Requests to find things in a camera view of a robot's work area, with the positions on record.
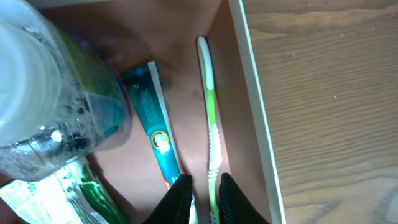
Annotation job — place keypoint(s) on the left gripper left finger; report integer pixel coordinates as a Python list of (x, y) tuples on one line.
[(174, 208)]

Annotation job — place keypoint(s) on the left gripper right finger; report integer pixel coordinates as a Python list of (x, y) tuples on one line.
[(235, 208)]

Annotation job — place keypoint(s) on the green red toothpaste tube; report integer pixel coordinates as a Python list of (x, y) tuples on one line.
[(145, 92)]

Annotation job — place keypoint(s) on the white box with pink interior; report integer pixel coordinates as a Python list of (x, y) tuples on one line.
[(131, 33)]

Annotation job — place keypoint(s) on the green white packet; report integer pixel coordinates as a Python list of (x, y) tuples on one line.
[(73, 194)]

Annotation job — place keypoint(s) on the green white toothbrush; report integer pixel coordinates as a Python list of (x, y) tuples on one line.
[(215, 157)]

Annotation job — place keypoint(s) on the clear spray bottle dark liquid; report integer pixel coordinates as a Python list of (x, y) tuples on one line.
[(59, 101)]

